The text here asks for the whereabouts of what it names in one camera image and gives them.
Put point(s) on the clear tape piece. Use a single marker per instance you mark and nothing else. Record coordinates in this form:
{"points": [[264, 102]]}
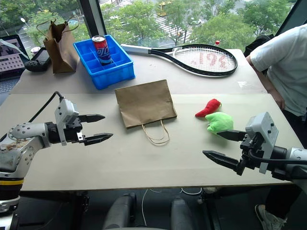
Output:
{"points": [[244, 84]]}

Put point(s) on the green plush toy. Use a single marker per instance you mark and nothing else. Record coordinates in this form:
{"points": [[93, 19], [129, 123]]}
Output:
{"points": [[220, 122]]}

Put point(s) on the person in white t-shirt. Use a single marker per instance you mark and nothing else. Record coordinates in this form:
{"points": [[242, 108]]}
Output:
{"points": [[287, 72]]}

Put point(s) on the small pink round object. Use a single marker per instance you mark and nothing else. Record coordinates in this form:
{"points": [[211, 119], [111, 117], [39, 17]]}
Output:
{"points": [[35, 50]]}

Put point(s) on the red bottle cap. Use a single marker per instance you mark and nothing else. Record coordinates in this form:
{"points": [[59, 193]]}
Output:
{"points": [[217, 42]]}

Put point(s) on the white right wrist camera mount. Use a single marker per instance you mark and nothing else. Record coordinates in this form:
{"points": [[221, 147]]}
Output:
{"points": [[263, 127]]}

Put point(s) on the black handheld game console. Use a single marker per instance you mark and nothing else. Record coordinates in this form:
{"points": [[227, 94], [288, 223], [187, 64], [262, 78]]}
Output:
{"points": [[39, 59]]}

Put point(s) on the crumpled standing brown paper bag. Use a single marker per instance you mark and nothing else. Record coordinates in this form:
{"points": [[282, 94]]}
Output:
{"points": [[61, 54]]}

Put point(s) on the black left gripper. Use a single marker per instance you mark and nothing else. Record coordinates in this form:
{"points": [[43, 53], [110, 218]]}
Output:
{"points": [[73, 134]]}

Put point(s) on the grey rounded robot leg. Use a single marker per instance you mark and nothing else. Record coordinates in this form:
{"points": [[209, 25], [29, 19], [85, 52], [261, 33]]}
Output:
{"points": [[120, 212], [181, 214]]}

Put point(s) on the black white tennis racket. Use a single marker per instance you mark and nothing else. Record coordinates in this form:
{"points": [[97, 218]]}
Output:
{"points": [[136, 49]]}

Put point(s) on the blue divided plastic bin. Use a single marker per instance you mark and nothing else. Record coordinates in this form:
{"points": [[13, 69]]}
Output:
{"points": [[114, 74]]}

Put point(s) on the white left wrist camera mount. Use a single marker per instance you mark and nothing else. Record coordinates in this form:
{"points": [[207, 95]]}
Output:
{"points": [[63, 109]]}

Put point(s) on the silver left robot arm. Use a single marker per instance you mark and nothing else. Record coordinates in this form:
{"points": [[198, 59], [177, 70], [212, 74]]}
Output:
{"points": [[22, 134]]}

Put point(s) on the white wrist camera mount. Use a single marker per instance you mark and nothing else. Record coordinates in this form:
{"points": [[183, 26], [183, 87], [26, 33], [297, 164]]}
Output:
{"points": [[63, 109], [263, 127]]}

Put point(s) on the red plush chili pepper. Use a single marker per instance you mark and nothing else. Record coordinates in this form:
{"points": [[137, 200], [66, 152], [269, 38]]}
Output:
{"points": [[208, 108]]}

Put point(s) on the white black sneaker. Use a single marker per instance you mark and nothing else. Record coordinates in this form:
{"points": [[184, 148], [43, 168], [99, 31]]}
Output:
{"points": [[269, 219]]}

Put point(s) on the open laptop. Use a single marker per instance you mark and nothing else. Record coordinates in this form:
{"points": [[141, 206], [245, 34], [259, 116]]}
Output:
{"points": [[9, 61]]}

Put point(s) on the red cola can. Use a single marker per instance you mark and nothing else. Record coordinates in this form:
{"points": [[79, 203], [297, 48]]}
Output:
{"points": [[102, 50]]}

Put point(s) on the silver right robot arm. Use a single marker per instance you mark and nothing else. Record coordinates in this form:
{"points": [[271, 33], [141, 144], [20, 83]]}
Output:
{"points": [[293, 155]]}

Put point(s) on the person's bare forearm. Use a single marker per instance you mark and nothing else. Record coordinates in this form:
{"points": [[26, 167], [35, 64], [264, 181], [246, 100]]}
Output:
{"points": [[266, 79]]}

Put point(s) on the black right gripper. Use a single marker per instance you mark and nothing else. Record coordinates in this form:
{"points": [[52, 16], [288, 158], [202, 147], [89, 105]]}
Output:
{"points": [[250, 148]]}

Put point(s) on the flat brown paper bag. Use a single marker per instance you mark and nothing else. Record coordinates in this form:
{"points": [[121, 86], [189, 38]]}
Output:
{"points": [[145, 103]]}

